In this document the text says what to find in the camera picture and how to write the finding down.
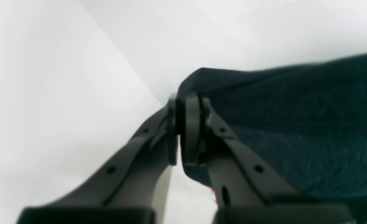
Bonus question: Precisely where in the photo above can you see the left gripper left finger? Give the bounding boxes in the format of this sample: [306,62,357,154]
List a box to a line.
[17,95,178,224]

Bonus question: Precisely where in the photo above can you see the red tape rectangle marking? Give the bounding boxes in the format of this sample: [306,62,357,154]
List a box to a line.
[211,189,217,204]

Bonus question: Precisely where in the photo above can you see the black T-shirt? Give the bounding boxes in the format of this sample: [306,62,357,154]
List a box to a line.
[177,54,367,224]

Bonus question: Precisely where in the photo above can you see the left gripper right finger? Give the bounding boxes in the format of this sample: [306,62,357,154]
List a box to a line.
[183,93,354,224]

